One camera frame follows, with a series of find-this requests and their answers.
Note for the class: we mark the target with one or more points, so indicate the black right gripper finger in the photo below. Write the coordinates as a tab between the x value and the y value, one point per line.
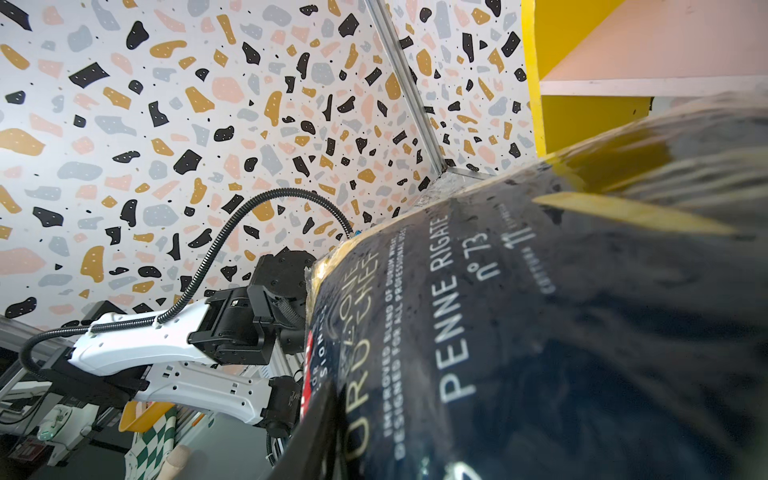
312	452

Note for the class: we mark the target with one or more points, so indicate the yellow wooden shelf unit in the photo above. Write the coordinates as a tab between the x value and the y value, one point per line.
596	65

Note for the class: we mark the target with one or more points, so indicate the black penne pasta bag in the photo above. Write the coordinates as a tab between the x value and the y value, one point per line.
601	314

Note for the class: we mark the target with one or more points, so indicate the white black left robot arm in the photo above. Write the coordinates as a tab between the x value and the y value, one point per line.
234	353

